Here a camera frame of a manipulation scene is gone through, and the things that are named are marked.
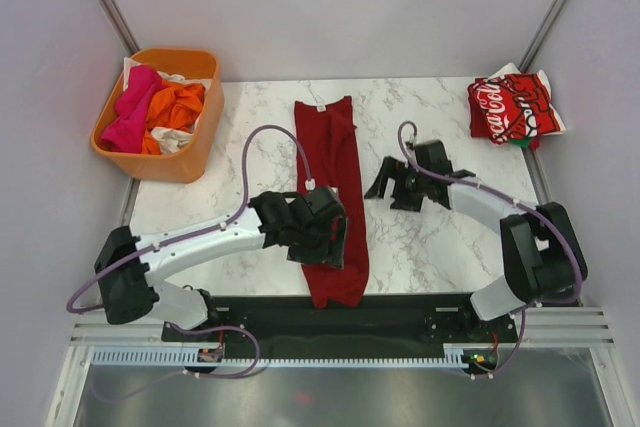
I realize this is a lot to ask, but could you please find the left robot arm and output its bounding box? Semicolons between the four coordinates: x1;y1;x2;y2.
94;186;349;342

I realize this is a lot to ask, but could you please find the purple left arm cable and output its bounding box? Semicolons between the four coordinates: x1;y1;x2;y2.
65;124;317;401

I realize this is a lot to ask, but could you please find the white slotted cable duct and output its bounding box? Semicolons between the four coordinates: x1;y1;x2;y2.
90;345;484;369

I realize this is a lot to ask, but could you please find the aluminium frame profile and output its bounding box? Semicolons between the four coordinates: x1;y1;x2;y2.
69;304;616;348

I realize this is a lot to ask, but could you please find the orange t shirt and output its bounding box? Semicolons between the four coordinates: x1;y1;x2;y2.
141;82;206;155

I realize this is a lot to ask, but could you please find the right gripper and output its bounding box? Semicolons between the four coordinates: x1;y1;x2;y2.
365;155;431;213

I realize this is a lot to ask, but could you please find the pink t shirt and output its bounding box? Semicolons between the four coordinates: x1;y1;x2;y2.
100;65;164;154

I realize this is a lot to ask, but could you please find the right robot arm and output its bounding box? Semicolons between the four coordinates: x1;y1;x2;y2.
364;141;588;341

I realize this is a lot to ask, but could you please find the dark red t shirt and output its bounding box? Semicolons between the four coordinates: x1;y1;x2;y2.
294;96;369;308

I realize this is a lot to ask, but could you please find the white t shirt in basket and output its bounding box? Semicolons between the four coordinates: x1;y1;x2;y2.
123;58;212;155

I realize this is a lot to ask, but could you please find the red coca cola t shirt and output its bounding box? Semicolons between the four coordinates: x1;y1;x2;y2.
467;71;566;149

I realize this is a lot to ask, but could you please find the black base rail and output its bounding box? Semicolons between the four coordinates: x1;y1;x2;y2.
161;293;518;359

